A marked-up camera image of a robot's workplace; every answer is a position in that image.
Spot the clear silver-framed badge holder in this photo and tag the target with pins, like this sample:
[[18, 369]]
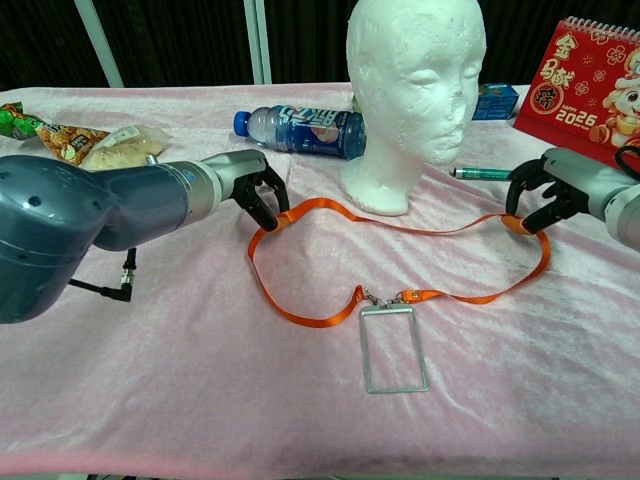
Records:
[[364, 345]]

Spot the left black grey robot hand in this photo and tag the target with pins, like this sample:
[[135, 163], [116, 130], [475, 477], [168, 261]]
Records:
[[240, 170]]

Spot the blue drink bottle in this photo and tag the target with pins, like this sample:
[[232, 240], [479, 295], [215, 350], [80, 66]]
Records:
[[300, 132]]

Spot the green marker pen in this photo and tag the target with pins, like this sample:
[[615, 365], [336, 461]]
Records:
[[485, 173]]

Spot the red desk calendar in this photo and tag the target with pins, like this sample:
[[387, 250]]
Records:
[[575, 90]]

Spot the pink velvet table cloth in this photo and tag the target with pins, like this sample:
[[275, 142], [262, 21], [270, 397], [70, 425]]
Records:
[[150, 375]]

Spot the blue Oreo cookie box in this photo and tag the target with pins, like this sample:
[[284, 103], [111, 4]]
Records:
[[497, 102]]

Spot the green orange snack bag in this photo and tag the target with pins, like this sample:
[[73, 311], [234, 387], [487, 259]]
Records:
[[115, 147]]

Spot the white partition post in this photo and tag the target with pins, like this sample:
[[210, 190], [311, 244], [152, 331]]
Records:
[[259, 40], [100, 40]]

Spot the white foam mannequin head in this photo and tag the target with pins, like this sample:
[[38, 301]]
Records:
[[400, 75]]

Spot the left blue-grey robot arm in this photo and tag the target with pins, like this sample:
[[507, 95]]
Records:
[[75, 215]]

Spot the right black grey robot hand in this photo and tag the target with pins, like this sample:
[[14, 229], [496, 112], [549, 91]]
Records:
[[575, 180]]

